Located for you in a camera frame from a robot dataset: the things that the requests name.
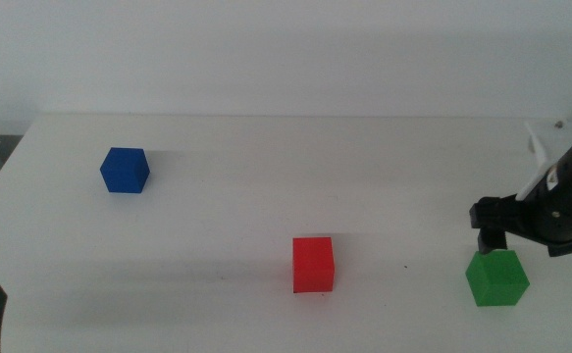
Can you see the green cube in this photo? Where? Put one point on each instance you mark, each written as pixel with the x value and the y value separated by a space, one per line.
pixel 496 282

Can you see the blue cube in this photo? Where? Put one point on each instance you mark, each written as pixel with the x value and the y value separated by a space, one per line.
pixel 124 171

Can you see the red cube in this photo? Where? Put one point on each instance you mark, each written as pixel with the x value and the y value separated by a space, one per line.
pixel 313 267

